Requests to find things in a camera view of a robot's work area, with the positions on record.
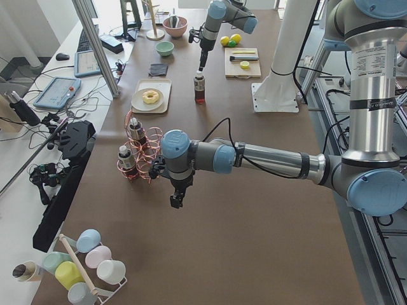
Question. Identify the pink bowl with ice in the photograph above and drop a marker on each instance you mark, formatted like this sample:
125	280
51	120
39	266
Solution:
177	32

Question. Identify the tea bottle back left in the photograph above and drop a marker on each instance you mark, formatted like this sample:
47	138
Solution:
126	163

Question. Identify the aluminium camera post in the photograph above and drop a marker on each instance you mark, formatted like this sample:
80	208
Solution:
85	18

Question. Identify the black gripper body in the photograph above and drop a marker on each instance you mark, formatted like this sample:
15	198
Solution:
180	183
205	45

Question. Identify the half lemon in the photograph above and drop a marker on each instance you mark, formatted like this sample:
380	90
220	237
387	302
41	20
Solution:
244	65

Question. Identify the white round plate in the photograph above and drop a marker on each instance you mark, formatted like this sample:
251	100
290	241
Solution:
138	103

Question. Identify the whole lemon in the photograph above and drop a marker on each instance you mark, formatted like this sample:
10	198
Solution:
236	38
224	40

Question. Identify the metal scoop in bowl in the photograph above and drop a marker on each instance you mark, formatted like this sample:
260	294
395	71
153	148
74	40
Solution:
173	19

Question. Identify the green bowl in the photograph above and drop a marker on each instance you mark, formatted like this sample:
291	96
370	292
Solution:
164	48

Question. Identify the tea bottle back right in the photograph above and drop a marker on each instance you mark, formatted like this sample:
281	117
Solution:
137	133

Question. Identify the blue teach pendant near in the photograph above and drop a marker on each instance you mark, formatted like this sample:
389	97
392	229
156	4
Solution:
58	92

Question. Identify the paper cup with metal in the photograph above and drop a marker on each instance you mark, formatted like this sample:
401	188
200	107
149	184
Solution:
28	271

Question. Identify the yellow plastic knife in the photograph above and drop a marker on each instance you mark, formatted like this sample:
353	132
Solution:
244	52

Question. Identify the grey blue cup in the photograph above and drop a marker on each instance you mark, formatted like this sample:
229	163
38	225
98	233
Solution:
80	294

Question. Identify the blue teach pendant far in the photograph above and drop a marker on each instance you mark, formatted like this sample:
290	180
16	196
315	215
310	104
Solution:
85	64

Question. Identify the copper wire bottle rack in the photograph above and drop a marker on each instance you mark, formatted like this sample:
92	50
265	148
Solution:
143	157

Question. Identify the blue teach pendant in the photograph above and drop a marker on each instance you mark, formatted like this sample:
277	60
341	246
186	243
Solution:
58	92
85	64

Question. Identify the computer mouse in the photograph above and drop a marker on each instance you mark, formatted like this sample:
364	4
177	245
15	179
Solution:
62	57

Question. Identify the white cup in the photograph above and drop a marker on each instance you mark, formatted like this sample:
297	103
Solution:
111	271

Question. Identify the grey folded cloth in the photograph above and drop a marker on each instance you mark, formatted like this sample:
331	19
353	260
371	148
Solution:
159	69

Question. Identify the tea bottle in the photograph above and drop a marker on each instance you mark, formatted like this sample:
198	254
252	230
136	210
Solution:
199	87
126	163
137	133

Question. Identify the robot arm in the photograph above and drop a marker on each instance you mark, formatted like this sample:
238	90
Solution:
367	174
219	12

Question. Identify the mint green cup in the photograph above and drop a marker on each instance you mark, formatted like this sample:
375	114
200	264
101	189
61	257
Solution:
52	261

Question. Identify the white wire cup rack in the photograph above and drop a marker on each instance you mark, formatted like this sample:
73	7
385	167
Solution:
91	275

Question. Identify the green lime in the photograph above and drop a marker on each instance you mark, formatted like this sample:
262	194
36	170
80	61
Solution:
231	44

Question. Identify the pink cup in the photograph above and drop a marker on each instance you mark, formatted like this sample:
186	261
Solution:
97	255

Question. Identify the yellow cup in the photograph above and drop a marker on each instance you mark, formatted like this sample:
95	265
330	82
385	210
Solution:
68	274

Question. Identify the cream rabbit tray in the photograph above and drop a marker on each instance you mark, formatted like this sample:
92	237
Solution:
161	86

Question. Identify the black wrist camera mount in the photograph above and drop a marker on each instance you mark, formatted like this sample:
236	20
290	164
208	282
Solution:
158	168

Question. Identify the wooden stand with round base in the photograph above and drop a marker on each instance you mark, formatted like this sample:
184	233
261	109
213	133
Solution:
154	34

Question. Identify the glazed donut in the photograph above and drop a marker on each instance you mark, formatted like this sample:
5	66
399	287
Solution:
150	97

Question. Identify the tea bottle front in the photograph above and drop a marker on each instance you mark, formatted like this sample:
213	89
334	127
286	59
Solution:
199	87

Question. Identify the black keyboard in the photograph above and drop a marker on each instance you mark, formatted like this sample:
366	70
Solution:
83	43

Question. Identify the whole lemon lower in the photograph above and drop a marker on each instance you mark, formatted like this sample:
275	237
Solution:
224	40

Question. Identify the bamboo cutting board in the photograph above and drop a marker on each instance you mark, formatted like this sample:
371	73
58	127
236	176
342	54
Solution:
232	69

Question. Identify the whole lemon upper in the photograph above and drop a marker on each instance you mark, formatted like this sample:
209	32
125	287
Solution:
236	38

